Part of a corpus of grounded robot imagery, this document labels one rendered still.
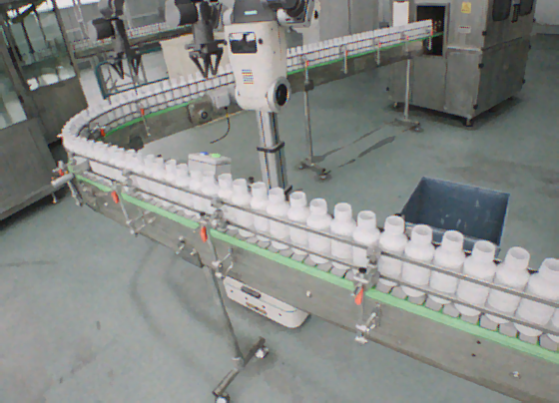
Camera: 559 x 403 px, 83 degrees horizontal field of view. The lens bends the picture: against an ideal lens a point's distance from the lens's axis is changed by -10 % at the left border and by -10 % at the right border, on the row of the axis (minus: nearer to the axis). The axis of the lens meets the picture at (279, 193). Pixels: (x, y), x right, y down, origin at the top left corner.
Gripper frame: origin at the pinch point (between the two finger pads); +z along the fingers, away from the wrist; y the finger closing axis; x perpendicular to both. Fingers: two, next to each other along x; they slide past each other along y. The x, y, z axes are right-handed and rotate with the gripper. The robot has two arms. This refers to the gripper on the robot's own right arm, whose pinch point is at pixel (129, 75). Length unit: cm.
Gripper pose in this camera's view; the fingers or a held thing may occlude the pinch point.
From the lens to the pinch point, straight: 143.5
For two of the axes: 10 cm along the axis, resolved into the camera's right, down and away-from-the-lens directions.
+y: -5.6, 4.8, -6.8
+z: 1.1, 8.5, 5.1
